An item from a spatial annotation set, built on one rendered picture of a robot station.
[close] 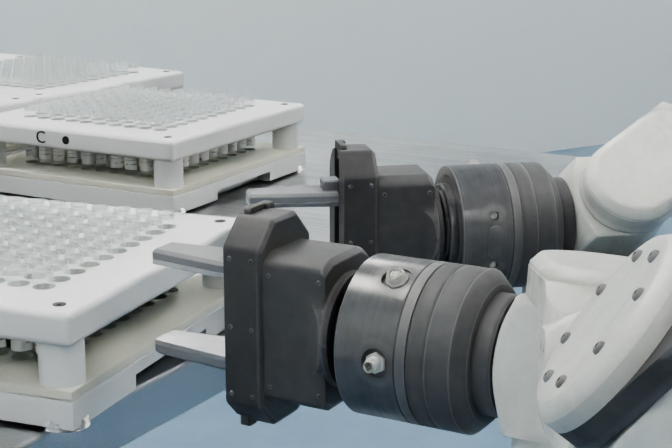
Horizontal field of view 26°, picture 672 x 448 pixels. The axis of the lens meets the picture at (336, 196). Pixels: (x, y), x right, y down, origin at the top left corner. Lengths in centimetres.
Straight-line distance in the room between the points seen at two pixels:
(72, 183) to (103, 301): 55
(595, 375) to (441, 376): 28
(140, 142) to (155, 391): 45
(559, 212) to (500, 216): 4
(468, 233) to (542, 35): 491
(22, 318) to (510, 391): 29
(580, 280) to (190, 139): 74
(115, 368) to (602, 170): 36
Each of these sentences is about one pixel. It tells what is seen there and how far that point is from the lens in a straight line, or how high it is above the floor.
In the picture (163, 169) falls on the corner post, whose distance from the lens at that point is 135.
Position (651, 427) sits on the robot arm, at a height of 98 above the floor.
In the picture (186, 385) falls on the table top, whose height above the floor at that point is 81.
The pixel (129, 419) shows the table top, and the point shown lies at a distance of 92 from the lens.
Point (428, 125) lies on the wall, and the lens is 558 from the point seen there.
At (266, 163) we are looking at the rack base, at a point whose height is 85.
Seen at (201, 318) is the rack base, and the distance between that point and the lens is 99.
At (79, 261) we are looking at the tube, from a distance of 91.
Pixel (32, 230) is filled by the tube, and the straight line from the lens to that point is 99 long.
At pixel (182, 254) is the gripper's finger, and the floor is 93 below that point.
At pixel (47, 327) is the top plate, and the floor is 89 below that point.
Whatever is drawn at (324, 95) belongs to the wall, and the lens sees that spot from 530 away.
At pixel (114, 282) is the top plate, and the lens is 89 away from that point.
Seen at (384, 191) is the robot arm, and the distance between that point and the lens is 98.
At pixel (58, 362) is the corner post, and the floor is 87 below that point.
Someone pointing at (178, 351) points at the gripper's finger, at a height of 87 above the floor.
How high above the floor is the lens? 115
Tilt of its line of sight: 13 degrees down
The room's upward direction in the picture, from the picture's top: straight up
